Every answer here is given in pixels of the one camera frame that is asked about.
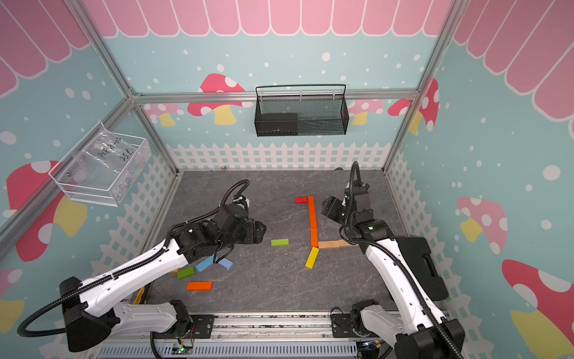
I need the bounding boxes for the black wire basket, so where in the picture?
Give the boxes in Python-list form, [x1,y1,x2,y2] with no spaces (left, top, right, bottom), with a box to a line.
[255,84,350,136]

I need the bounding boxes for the yellow handled tool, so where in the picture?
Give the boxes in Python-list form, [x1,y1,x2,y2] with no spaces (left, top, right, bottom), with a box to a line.
[133,287,146,305]

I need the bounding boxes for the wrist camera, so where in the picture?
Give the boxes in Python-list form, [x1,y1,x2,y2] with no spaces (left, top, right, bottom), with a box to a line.
[343,179,372,212]
[214,194,250,227]

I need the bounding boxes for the light blue short block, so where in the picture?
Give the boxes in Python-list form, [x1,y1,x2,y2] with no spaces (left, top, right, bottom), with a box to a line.
[218,258,234,270]

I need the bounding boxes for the green block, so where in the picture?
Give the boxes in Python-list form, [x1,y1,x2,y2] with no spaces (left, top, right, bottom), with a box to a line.
[176,266,195,280]
[271,239,289,247]

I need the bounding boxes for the orange block short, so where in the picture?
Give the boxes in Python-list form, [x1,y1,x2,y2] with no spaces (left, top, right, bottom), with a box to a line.
[310,227,318,248]

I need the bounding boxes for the natural wood block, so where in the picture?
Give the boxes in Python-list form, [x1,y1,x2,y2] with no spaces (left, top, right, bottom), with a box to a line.
[318,239,351,249]

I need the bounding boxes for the clear plastic bag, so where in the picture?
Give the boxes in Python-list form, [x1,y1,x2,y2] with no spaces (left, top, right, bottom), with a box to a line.
[73,127,138,182]

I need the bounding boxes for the light blue long block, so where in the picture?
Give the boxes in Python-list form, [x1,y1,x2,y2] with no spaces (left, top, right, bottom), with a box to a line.
[195,256,214,272]

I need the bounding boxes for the orange block front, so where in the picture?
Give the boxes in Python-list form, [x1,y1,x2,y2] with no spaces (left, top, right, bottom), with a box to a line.
[186,281,213,292]

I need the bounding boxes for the yellow long block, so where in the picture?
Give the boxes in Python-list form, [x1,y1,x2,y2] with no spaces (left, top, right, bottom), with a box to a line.
[305,247,319,269]

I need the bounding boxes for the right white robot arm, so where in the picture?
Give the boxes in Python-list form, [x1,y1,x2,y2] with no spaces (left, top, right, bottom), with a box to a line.
[321,162,465,358]

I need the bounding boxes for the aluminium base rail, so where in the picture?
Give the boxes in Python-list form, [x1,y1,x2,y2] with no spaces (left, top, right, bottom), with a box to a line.
[86,310,395,358]

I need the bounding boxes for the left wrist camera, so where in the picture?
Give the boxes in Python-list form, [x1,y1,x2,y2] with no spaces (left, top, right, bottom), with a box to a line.
[214,194,250,227]

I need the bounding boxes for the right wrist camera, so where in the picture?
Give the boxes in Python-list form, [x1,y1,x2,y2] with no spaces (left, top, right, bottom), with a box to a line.
[343,179,372,212]

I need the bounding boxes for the black box in basket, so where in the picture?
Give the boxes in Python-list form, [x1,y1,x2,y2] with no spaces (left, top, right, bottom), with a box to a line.
[255,113,298,137]

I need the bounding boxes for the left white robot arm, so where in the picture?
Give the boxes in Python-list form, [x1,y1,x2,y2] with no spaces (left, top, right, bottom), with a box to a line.
[16,179,266,352]

